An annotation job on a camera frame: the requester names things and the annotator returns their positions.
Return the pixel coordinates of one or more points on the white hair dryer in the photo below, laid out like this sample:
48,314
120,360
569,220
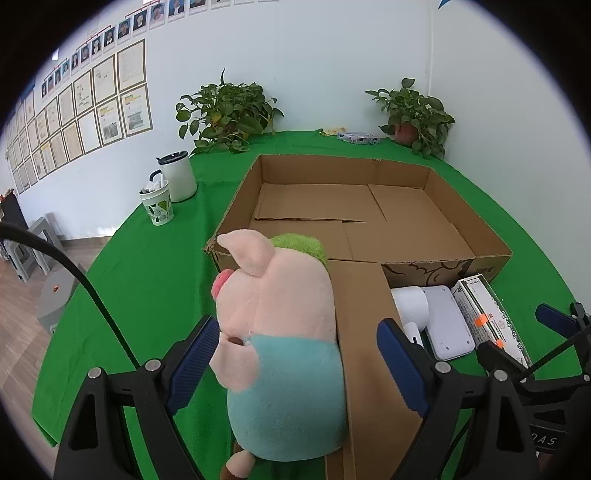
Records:
408,302

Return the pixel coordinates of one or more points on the row of wall portrait photos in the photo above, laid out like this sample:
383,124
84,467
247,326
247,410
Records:
138,21

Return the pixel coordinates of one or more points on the dark cabinet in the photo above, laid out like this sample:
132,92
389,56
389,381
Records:
11,210

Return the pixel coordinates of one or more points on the long white carton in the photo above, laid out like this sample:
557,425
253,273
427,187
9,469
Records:
480,300

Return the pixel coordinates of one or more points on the blue wall sticker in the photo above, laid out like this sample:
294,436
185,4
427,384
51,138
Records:
445,3

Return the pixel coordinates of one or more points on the grid of framed wall documents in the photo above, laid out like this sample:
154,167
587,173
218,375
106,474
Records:
106,106

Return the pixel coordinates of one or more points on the grey round bin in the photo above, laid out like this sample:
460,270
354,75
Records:
57,295

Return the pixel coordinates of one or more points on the pink pig plush toy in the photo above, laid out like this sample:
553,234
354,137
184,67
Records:
277,323

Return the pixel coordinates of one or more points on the blue and white tissue pack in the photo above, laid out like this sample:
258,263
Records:
358,137

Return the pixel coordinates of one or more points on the large leafy potted plant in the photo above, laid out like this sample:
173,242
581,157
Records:
226,110

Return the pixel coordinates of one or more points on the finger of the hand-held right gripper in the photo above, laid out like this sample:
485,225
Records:
554,318
494,356

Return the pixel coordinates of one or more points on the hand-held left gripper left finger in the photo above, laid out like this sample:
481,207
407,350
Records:
194,364

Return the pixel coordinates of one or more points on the potted plant in red pot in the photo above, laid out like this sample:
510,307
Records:
413,113

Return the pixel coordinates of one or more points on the grey plastic stool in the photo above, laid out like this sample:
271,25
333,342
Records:
32,244

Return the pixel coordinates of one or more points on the yellow packet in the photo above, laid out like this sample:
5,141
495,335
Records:
333,131

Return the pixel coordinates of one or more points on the narrow cardboard divider box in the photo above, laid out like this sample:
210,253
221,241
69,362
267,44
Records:
364,323

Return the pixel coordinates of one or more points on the white flat electronic device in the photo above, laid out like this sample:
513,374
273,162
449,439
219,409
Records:
445,323

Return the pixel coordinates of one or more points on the large cardboard box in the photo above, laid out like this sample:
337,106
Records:
415,221

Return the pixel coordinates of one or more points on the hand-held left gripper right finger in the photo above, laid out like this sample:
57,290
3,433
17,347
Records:
401,369

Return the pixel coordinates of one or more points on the white cup with green pattern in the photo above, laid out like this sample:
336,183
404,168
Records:
158,207

